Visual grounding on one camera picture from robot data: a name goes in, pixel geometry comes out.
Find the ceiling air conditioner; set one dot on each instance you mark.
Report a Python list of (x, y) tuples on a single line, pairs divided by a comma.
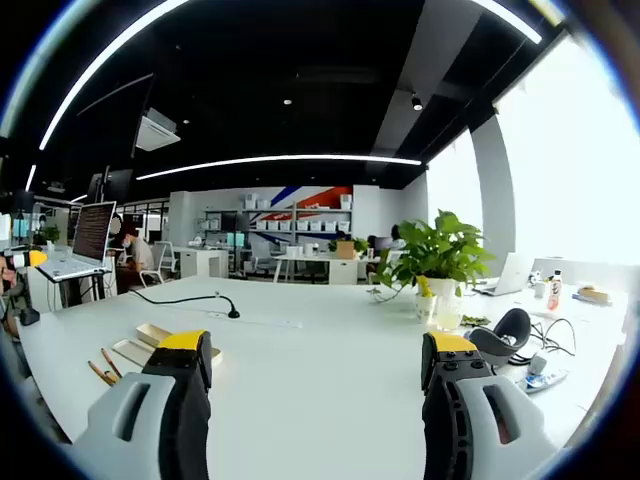
[(157, 131)]

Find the shelf with white boxes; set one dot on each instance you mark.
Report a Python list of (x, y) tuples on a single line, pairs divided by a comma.
[(300, 222)]

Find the white office chair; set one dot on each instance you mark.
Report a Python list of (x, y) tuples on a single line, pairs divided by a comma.
[(150, 277)]

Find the black laptop stand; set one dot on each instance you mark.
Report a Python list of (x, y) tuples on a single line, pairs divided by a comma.
[(75, 290)]

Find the black ceiling spotlight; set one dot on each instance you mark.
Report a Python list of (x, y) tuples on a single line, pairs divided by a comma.
[(417, 102)]

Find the flat tan box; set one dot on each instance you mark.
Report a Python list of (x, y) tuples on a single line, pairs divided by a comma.
[(594, 295)]

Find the long ceiling light strip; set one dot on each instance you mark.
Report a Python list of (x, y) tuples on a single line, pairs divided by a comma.
[(280, 160)]

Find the white drawer cabinet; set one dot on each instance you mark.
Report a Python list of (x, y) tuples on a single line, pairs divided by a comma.
[(202, 262)]

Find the silver laptop on stand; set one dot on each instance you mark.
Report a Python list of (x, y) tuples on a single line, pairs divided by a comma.
[(92, 235)]

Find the red label bottle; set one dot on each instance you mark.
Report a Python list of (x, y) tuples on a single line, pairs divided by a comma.
[(555, 295)]

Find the grey black curved device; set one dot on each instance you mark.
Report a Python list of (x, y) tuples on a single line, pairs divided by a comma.
[(505, 335)]

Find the curved ceiling light strip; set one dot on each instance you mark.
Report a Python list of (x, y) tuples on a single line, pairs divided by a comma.
[(95, 70)]

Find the glass of pale drink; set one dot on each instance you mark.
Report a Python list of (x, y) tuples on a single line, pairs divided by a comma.
[(450, 317)]

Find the green plant in white pot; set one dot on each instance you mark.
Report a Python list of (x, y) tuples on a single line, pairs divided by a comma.
[(440, 250)]

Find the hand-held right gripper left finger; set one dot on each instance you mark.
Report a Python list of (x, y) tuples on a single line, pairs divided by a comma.
[(150, 425)]

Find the small white cup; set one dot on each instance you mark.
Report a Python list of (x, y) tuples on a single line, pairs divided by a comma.
[(539, 290)]

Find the beige cutlery case lid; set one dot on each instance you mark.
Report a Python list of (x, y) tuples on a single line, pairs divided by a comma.
[(131, 347)]

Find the beige cutlery case base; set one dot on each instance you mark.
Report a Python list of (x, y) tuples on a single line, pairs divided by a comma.
[(152, 332)]

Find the white open laptop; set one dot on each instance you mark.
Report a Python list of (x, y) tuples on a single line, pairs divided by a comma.
[(512, 275)]

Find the short ceiling light strip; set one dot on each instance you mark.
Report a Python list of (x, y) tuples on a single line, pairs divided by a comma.
[(515, 20)]

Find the patterned glass cup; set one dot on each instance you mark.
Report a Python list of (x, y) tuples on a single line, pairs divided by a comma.
[(424, 306)]

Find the blue white tube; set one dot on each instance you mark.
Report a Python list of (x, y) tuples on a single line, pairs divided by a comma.
[(542, 381)]

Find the cardboard box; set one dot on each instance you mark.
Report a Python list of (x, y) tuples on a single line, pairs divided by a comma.
[(346, 250)]

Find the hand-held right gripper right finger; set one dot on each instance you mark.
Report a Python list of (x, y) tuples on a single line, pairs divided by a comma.
[(465, 425)]

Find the small black device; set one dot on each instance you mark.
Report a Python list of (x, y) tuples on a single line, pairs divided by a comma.
[(29, 316)]

